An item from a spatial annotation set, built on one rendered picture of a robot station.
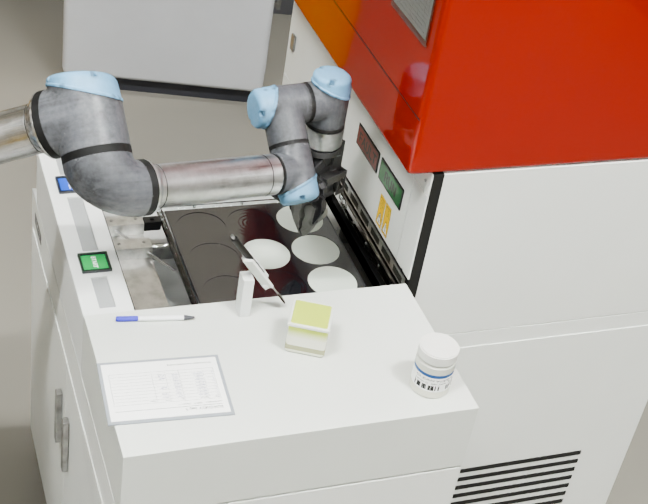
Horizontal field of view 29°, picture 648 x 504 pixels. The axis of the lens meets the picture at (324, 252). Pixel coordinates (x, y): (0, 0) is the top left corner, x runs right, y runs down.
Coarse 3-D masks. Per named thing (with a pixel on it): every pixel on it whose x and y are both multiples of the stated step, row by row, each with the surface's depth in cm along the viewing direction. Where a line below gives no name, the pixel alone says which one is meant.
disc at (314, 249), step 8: (296, 240) 261; (304, 240) 261; (312, 240) 262; (320, 240) 262; (328, 240) 262; (296, 248) 258; (304, 248) 259; (312, 248) 259; (320, 248) 260; (328, 248) 260; (336, 248) 260; (304, 256) 257; (312, 256) 257; (320, 256) 257; (328, 256) 258; (336, 256) 258
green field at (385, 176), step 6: (384, 168) 248; (384, 174) 248; (390, 174) 246; (384, 180) 249; (390, 180) 246; (390, 186) 246; (396, 186) 243; (390, 192) 246; (396, 192) 244; (396, 198) 244; (396, 204) 244
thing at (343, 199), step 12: (348, 204) 267; (336, 216) 275; (348, 216) 266; (336, 228) 273; (360, 228) 260; (348, 240) 268; (372, 240) 257; (348, 252) 268; (360, 252) 265; (372, 252) 255; (360, 264) 262; (384, 264) 251; (372, 276) 259; (384, 276) 250
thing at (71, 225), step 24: (48, 168) 258; (48, 192) 252; (48, 216) 255; (72, 216) 246; (96, 216) 247; (48, 240) 258; (72, 240) 240; (96, 240) 241; (72, 264) 234; (72, 288) 232; (96, 288) 230; (120, 288) 231; (72, 312) 235; (96, 312) 224; (72, 336) 237
